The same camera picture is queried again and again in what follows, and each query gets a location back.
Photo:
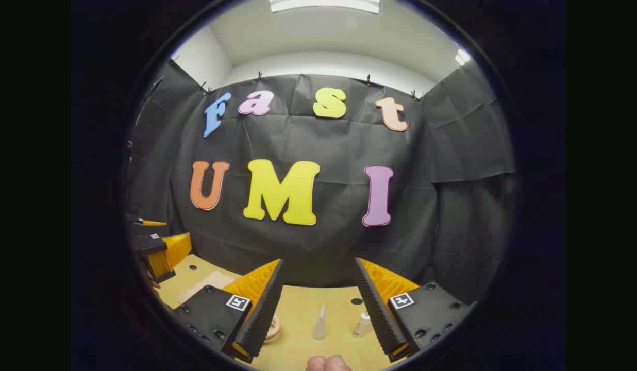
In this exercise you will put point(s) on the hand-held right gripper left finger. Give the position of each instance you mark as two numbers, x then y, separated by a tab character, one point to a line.
262	314

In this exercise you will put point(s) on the white pump bottle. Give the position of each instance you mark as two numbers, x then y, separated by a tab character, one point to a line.
362	325

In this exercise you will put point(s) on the small ceiling light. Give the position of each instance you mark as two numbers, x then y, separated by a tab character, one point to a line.
462	56

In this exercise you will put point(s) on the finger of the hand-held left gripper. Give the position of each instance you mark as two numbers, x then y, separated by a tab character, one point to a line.
146	229
149	245

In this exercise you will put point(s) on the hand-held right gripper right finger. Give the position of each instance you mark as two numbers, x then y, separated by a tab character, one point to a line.
378	314

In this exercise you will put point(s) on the pale pink suitcase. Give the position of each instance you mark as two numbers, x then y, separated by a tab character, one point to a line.
210	282

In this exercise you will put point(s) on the white squeeze tube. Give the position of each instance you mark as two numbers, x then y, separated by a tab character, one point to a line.
320	324

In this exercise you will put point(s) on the cream round jar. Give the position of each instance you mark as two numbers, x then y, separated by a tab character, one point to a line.
273	329

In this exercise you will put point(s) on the long ceiling light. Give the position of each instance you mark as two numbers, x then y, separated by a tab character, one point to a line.
323	5

